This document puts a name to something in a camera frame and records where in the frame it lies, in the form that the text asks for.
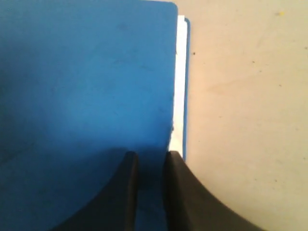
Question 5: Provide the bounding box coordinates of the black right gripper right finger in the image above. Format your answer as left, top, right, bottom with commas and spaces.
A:
163, 151, 260, 231

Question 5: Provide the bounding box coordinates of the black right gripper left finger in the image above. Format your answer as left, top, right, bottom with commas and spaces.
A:
52, 152, 138, 231

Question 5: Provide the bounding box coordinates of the blue ring-binder notebook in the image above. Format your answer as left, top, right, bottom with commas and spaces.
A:
0, 0, 179, 231

